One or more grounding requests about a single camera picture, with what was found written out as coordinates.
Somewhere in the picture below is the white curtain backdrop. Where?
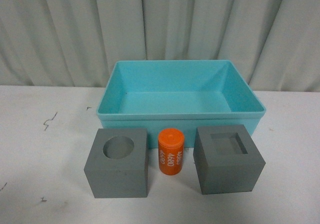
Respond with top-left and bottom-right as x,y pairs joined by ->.
0,0 -> 320,92

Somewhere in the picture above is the gray cube with round hole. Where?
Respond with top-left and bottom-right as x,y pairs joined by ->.
84,128 -> 149,198

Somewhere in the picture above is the gray cube with square hole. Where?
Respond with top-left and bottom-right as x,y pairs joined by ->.
193,124 -> 266,195

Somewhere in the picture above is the orange cylinder part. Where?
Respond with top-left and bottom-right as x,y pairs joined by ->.
158,128 -> 185,176

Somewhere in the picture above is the light blue plastic box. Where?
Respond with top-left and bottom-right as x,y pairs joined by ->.
96,60 -> 266,148

